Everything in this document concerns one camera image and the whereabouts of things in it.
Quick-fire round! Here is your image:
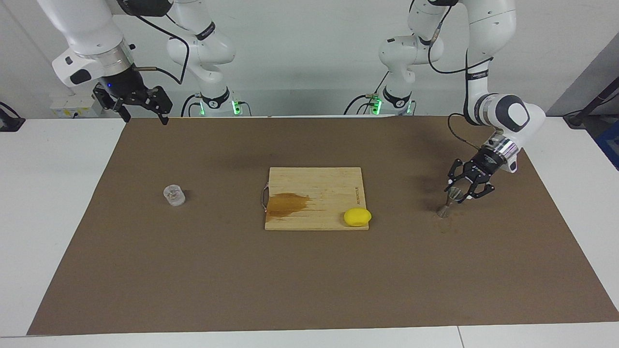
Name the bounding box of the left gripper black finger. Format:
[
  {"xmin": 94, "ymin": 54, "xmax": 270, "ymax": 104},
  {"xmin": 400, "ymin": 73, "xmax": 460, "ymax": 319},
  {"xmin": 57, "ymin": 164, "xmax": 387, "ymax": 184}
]
[
  {"xmin": 462, "ymin": 178, "xmax": 495, "ymax": 203},
  {"xmin": 445, "ymin": 159, "xmax": 470, "ymax": 191}
]

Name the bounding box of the black stand leg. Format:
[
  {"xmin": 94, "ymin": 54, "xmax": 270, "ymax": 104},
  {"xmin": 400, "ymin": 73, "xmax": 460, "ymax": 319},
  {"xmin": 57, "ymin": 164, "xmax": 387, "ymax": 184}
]
[{"xmin": 563, "ymin": 77, "xmax": 619, "ymax": 129}]

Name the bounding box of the blue crate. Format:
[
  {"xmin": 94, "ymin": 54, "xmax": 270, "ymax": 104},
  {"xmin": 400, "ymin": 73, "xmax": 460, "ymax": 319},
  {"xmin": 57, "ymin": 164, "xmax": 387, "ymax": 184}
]
[{"xmin": 596, "ymin": 121, "xmax": 619, "ymax": 171}]

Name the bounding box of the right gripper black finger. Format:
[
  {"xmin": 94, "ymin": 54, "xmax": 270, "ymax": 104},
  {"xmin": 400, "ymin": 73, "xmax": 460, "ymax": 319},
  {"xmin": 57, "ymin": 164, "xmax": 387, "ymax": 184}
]
[
  {"xmin": 93, "ymin": 83, "xmax": 131, "ymax": 122},
  {"xmin": 145, "ymin": 86, "xmax": 173, "ymax": 125}
]

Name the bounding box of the black clamp mount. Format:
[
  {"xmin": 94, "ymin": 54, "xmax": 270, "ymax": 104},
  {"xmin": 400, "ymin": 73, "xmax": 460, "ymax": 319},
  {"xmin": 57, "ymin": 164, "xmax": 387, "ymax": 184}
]
[{"xmin": 0, "ymin": 101, "xmax": 26, "ymax": 132}]

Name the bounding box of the brown table mat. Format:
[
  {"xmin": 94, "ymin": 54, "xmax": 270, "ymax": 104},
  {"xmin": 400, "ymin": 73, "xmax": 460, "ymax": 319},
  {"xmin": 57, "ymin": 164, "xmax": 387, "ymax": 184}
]
[{"xmin": 27, "ymin": 116, "xmax": 619, "ymax": 335}]

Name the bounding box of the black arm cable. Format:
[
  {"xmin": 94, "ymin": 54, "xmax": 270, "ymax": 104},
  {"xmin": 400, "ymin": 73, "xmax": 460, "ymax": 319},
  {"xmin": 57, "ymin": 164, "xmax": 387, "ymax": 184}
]
[
  {"xmin": 428, "ymin": 0, "xmax": 494, "ymax": 150},
  {"xmin": 116, "ymin": 0, "xmax": 190, "ymax": 85}
]

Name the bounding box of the metal double jigger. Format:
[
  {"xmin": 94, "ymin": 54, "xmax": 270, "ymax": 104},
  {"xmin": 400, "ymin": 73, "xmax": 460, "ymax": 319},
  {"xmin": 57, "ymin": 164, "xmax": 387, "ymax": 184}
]
[{"xmin": 437, "ymin": 188, "xmax": 462, "ymax": 219}]

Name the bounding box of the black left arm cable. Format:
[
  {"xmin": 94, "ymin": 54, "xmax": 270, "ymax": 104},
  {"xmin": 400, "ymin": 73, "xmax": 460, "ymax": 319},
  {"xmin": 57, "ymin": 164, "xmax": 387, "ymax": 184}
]
[{"xmin": 428, "ymin": 0, "xmax": 494, "ymax": 150}]

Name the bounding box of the left arm base cable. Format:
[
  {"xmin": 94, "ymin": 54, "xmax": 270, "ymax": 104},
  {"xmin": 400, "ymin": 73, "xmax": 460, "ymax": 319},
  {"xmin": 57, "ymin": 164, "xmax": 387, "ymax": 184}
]
[{"xmin": 344, "ymin": 72, "xmax": 390, "ymax": 116}]

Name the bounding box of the white wall outlet box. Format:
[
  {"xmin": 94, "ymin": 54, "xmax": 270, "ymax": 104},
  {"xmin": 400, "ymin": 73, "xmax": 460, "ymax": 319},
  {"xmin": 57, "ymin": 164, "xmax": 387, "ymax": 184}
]
[{"xmin": 50, "ymin": 94, "xmax": 102, "ymax": 119}]

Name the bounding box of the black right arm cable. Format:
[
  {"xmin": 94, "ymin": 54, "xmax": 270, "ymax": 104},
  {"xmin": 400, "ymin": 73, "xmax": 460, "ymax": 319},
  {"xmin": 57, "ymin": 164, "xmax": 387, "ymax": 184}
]
[{"xmin": 116, "ymin": 0, "xmax": 190, "ymax": 85}]

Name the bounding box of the wooden cutting board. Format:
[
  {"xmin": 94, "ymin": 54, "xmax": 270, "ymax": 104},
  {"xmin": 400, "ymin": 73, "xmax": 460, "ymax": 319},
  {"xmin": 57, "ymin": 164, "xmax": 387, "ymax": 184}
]
[{"xmin": 261, "ymin": 167, "xmax": 369, "ymax": 231}]

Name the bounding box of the yellow lemon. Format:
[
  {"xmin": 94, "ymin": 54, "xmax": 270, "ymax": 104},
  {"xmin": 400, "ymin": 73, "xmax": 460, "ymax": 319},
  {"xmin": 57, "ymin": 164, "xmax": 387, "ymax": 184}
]
[{"xmin": 343, "ymin": 207, "xmax": 372, "ymax": 227}]

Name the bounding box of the small clear glass cup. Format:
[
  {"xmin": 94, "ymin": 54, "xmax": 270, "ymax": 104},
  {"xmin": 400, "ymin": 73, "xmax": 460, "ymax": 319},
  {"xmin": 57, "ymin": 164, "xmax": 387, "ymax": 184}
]
[{"xmin": 163, "ymin": 184, "xmax": 186, "ymax": 207}]

